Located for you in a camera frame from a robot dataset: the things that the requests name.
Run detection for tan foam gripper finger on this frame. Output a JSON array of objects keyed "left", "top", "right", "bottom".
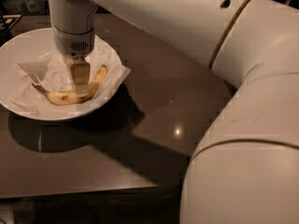
[{"left": 69, "top": 57, "right": 91, "bottom": 97}]

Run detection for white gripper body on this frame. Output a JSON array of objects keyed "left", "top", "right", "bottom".
[{"left": 52, "top": 26, "right": 95, "bottom": 57}]

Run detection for yellow banana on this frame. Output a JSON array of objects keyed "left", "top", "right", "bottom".
[{"left": 34, "top": 65, "right": 107, "bottom": 105}]

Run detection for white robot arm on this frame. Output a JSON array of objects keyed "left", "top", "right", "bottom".
[{"left": 51, "top": 0, "right": 299, "bottom": 224}]

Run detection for white ceramic bowl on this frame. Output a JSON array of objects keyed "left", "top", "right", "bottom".
[{"left": 0, "top": 27, "right": 123, "bottom": 122}]

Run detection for white paper napkin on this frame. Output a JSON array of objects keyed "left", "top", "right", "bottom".
[{"left": 7, "top": 38, "right": 130, "bottom": 120}]

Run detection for dark tray at table edge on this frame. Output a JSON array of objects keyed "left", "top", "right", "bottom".
[{"left": 0, "top": 15, "right": 21, "bottom": 47}]

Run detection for bottles on background shelf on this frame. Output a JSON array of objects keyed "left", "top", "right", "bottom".
[{"left": 0, "top": 0, "right": 49, "bottom": 15}]

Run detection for white object under table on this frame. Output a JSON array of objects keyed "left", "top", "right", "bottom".
[{"left": 0, "top": 203, "right": 15, "bottom": 224}]

